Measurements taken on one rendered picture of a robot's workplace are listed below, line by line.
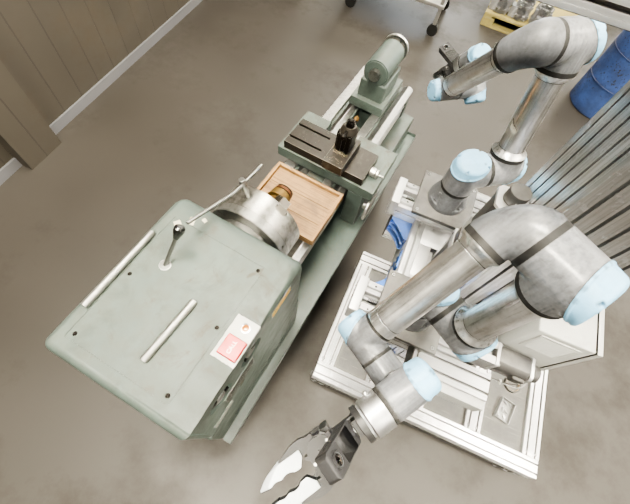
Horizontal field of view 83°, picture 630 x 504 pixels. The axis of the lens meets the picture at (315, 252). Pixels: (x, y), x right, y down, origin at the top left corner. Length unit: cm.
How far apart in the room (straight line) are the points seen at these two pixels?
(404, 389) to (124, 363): 73
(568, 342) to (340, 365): 116
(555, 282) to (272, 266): 74
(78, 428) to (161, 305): 148
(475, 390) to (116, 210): 250
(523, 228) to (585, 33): 68
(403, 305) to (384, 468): 169
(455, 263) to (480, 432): 170
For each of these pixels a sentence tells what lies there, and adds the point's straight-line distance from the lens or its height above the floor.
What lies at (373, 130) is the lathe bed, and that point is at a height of 85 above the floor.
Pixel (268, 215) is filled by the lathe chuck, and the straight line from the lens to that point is 124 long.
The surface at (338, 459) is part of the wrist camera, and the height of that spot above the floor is 165.
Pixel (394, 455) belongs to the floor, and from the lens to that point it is 237.
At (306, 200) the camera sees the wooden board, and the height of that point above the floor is 88.
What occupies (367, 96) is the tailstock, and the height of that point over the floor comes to 93.
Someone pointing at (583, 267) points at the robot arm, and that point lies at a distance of 71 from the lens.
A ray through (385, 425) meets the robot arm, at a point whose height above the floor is 160.
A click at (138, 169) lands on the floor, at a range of 311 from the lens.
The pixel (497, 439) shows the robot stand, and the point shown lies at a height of 21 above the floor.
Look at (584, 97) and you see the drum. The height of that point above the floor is 13.
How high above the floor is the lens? 227
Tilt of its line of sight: 63 degrees down
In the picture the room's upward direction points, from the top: 12 degrees clockwise
